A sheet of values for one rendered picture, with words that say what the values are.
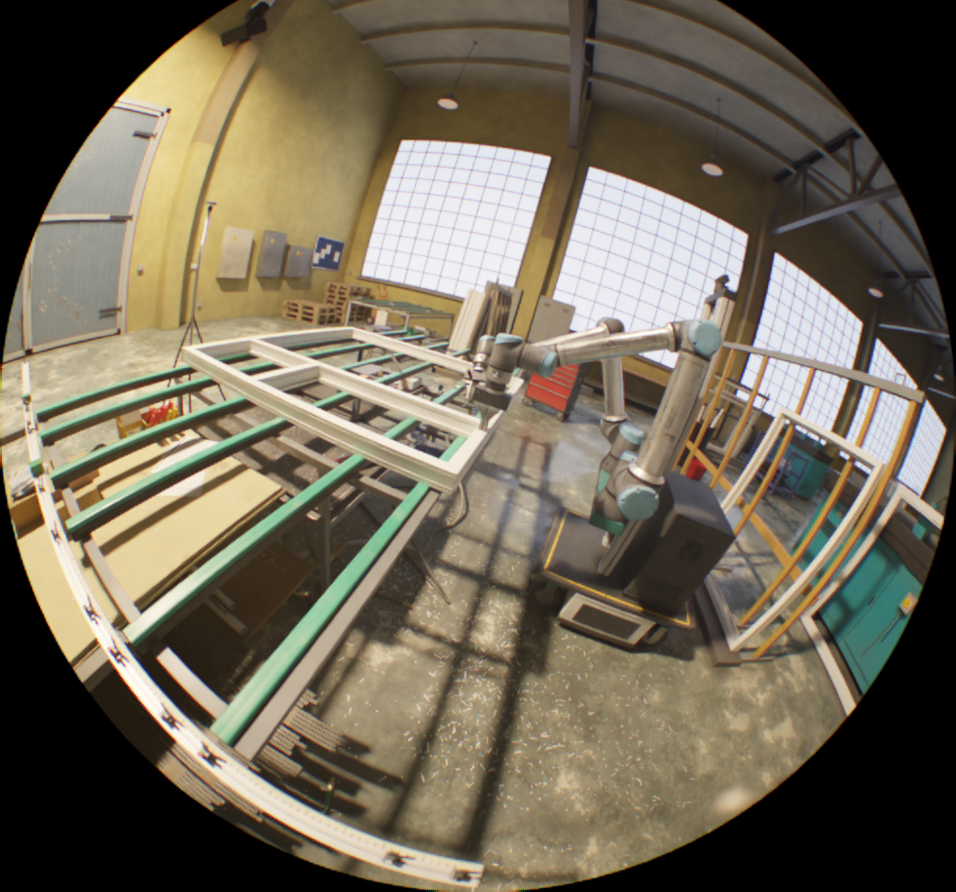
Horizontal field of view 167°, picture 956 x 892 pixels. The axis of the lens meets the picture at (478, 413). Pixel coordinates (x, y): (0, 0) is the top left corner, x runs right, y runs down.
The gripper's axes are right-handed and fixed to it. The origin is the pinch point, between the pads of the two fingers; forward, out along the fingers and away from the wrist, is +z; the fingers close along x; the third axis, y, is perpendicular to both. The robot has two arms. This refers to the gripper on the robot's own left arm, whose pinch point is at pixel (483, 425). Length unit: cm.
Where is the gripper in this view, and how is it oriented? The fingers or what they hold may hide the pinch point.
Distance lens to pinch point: 119.8
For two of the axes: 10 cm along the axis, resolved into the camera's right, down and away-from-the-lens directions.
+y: -2.5, 2.6, -9.3
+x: 9.3, 3.3, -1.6
